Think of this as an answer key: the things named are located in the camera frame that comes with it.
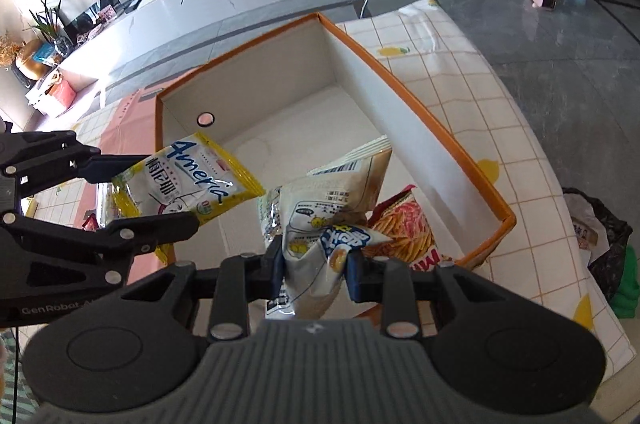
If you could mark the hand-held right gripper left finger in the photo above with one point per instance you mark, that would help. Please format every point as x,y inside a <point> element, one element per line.
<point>276,271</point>

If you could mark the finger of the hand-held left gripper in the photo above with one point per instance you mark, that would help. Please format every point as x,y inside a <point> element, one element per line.
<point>150,231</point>
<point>107,168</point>

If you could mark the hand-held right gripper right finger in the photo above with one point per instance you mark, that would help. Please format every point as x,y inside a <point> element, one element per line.
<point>354,278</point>

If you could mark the yellow snack packet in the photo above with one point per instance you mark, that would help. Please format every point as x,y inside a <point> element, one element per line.
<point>200,174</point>

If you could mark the orange storage box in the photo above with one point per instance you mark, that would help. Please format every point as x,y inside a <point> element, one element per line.
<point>300,68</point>

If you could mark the pink printed mat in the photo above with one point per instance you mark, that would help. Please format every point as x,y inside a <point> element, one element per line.
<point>130,118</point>

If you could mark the red stick snack packet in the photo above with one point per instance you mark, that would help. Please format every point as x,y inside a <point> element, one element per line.
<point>400,229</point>

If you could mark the orange gift bag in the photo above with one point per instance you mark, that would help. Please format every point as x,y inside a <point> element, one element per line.
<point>55,93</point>

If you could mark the gold round vase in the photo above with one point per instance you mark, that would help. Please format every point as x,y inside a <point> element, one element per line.
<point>31,61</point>

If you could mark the white striped snack packet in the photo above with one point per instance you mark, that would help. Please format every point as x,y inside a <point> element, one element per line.
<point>371,146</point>

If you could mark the green plant in glass vase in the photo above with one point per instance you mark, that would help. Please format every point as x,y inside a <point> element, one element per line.
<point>50,28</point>

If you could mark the dried flower bunch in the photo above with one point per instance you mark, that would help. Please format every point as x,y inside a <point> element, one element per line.
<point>9,48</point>

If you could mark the black garbage bag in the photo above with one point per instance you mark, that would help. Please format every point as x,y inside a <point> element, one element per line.
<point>607,249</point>

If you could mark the green cloth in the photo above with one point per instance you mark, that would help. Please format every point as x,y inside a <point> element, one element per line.
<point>625,296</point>

